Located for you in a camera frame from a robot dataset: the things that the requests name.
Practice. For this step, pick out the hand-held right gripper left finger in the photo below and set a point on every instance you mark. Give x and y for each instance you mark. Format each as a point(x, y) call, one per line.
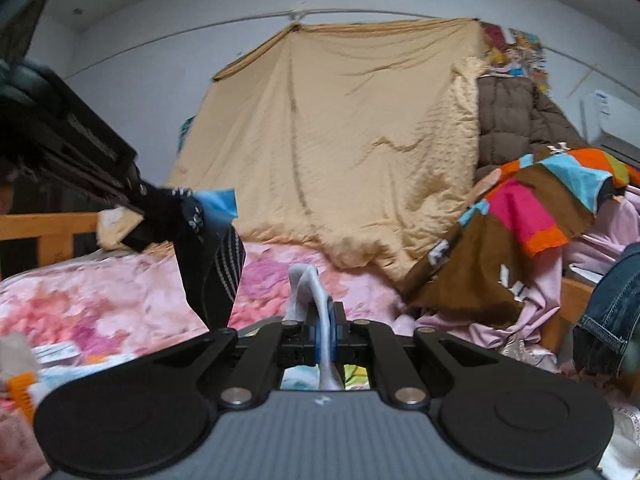
point(316, 335)

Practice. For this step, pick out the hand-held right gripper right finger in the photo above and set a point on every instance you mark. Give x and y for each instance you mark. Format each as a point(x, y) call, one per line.
point(336, 335)

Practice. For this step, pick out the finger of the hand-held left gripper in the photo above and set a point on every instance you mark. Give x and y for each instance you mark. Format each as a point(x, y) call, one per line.
point(152, 240)
point(160, 205)

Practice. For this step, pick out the pale blue printed cloth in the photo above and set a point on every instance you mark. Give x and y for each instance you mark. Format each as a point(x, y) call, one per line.
point(302, 290)

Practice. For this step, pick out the navy striped sock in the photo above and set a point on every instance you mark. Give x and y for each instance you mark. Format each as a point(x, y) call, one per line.
point(210, 270)

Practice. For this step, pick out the orange silicone sleeve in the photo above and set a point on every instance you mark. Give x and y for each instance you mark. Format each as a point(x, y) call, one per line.
point(22, 395)

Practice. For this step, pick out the white pillow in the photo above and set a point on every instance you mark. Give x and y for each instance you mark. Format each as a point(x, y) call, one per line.
point(112, 227)

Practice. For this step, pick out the pink floral bedsheet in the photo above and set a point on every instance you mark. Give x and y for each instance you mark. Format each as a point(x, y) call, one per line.
point(125, 295)

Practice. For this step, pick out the teal cloth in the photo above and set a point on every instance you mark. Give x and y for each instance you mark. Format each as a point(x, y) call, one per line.
point(186, 130)

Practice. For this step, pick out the colourful patchwork blanket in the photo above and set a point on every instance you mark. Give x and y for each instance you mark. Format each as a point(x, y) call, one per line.
point(475, 250)

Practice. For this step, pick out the yellow dotted quilt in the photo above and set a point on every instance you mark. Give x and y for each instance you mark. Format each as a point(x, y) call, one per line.
point(325, 135)

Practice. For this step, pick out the pink fleece cloth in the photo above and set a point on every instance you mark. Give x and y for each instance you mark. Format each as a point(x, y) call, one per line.
point(20, 450)

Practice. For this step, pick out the lilac pink cloth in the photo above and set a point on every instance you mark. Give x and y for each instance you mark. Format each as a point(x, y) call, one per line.
point(595, 245)

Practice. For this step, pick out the blue denim jeans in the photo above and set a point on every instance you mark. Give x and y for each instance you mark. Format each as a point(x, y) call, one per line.
point(615, 305)

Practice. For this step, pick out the brown puffer jacket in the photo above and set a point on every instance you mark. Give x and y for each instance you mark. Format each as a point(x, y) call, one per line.
point(515, 115)

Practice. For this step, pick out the white gold ornate cloth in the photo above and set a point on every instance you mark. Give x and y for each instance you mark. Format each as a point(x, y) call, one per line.
point(625, 435)

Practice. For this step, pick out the white air conditioner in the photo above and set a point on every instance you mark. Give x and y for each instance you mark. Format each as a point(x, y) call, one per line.
point(615, 135)

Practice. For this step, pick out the colourful wall posters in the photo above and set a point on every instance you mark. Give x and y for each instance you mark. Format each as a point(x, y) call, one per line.
point(520, 50)

